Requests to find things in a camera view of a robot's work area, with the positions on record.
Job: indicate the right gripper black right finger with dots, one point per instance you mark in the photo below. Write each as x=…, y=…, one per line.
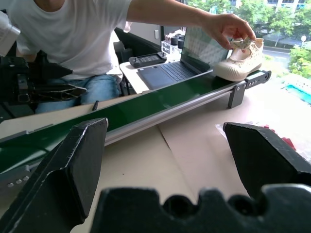
x=262, y=157

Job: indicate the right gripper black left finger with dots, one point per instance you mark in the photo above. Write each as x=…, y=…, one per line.
x=65, y=174

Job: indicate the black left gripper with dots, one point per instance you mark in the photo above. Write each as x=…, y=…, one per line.
x=14, y=80

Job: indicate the cream canvas shoe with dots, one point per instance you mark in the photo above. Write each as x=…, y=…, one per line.
x=240, y=65

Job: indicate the person's bare hand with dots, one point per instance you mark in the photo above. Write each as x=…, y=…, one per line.
x=226, y=26

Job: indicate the clear plastic bag red parts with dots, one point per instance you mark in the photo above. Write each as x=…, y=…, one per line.
x=291, y=143

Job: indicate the tan cardboard board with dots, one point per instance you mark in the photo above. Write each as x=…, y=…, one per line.
x=48, y=116

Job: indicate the black pen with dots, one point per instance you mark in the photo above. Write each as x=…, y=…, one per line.
x=95, y=105

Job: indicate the person in white t-shirt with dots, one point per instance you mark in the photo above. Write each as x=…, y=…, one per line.
x=73, y=36

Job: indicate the green conveyor belt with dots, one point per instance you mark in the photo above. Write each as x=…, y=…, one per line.
x=136, y=106

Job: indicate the black desk partition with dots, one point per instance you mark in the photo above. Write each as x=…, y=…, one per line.
x=138, y=43

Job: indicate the black handheld controller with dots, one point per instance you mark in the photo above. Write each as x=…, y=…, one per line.
x=148, y=59

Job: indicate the dark grey laptop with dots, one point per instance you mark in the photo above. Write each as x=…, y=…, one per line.
x=170, y=70

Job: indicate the white drawer organizer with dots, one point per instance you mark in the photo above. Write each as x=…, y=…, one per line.
x=170, y=47

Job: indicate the black cylindrical cup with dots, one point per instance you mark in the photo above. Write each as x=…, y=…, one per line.
x=181, y=43
x=174, y=40

